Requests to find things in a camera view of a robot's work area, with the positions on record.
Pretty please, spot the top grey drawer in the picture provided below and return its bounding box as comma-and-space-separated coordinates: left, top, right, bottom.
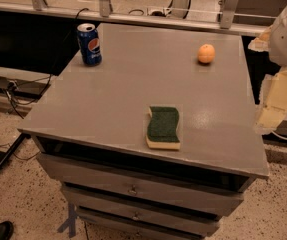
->
37, 154, 243, 216

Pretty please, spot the bottom grey drawer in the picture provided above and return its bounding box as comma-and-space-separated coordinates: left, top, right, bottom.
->
76, 207, 203, 240

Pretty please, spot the green yellow sponge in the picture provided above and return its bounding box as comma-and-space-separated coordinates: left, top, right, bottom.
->
146, 106, 180, 150

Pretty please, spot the black stand leg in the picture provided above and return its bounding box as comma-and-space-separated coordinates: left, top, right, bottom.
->
0, 132, 31, 195

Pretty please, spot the grey drawer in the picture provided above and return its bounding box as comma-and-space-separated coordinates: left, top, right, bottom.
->
76, 207, 203, 240
37, 154, 243, 216
61, 186, 219, 236

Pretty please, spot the grey drawer cabinet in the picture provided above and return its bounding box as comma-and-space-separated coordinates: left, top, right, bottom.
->
17, 22, 271, 240

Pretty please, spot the blue pepsi can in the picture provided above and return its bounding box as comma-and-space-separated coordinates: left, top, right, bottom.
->
77, 23, 102, 66

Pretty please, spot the black shoe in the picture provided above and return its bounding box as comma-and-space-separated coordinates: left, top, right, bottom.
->
0, 221, 14, 240

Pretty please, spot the white power strip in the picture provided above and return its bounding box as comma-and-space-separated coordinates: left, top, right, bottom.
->
147, 7, 170, 17

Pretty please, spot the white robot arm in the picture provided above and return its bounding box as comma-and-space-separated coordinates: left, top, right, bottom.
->
256, 6, 287, 134

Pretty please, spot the orange fruit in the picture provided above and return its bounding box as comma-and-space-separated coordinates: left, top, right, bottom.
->
197, 44, 215, 64

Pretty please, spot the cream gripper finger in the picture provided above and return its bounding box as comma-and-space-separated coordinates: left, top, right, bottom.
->
255, 67, 287, 130

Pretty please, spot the middle grey drawer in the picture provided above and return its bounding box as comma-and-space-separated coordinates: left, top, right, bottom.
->
61, 186, 219, 236

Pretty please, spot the black cable bundle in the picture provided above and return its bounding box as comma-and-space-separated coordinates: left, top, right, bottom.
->
2, 73, 54, 120

